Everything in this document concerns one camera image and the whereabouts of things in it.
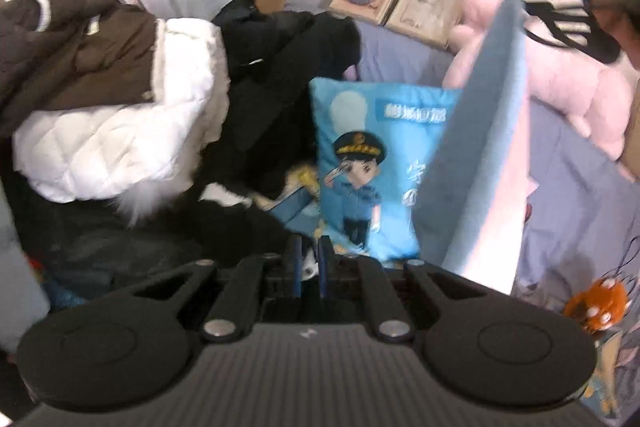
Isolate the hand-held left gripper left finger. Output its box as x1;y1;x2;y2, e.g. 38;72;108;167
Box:
132;234;303;343

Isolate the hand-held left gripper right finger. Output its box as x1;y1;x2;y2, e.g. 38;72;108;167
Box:
317;234;493;343

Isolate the pink and blue fleece garment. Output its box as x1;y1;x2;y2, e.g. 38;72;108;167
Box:
415;0;533;295

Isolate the person's right hand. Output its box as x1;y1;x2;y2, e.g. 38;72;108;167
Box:
596;0;640;72

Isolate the yellow and blue printed cloth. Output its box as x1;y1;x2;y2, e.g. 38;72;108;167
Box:
252;159;323;240

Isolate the pink plush toy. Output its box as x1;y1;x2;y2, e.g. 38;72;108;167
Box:
445;0;640;182

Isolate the blue cartoon pillow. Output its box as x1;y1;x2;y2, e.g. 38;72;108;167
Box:
307;77;463;260

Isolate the dark cloth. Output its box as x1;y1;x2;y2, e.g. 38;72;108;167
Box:
40;199;301;308

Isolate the grey printed bed sheet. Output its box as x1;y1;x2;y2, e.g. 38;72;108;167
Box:
350;19;640;423

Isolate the black jacket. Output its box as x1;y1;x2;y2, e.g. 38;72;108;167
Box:
197;0;363;208

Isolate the white quilted coat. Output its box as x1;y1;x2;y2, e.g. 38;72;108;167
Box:
12;17;231;228

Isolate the red panda plush toy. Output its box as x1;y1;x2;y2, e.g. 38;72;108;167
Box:
562;274;628;333

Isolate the light grey cloth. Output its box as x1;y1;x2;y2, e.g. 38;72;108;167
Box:
0;179;51;353

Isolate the brown jacket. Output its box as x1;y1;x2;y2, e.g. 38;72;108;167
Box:
0;0;161;138

